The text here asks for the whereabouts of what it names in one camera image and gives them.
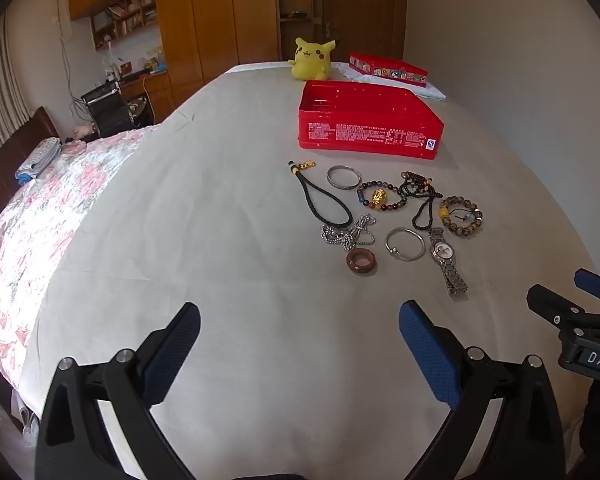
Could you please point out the white lace cloth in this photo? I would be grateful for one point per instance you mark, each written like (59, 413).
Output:
(420, 91)

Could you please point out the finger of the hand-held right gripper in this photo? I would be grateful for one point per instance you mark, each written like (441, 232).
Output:
(597, 285)
(555, 307)

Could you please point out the open wooden shelf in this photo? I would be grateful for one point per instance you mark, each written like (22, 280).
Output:
(295, 30)

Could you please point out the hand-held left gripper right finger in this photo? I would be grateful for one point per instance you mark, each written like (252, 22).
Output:
(430, 355)

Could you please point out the wooden wall bookshelf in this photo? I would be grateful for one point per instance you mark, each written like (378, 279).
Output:
(125, 10)

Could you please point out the beige curtain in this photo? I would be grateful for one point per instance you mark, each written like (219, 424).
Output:
(2, 90)

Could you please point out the pink floral quilt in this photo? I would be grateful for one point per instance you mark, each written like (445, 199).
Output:
(45, 230)

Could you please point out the wooden desk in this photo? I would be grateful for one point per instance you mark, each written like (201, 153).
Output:
(155, 92)

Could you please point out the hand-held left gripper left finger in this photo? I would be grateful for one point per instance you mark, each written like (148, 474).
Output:
(172, 355)

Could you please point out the patterned silver bangle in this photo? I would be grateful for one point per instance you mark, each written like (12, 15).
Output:
(343, 187)

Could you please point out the pink plush toy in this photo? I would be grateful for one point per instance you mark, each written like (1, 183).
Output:
(84, 130)

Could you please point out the red tin lid with pictures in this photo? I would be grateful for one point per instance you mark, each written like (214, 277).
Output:
(390, 67)

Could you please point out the yellow plush toy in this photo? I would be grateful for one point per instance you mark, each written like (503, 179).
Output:
(310, 62)

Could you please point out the wooden wardrobe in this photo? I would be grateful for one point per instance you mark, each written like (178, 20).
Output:
(215, 15)

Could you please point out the dark wooden headboard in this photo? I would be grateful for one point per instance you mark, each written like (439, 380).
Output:
(15, 150)

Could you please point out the silver wristwatch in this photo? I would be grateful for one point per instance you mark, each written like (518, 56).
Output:
(441, 251)

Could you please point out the thin silver bangle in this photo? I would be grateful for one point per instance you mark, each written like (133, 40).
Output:
(391, 253)

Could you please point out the wooden door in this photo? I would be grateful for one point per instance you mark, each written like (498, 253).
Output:
(365, 5)

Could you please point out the red tin box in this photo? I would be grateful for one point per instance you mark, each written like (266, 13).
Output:
(365, 130)

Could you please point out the black office chair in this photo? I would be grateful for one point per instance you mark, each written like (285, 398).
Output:
(107, 107)

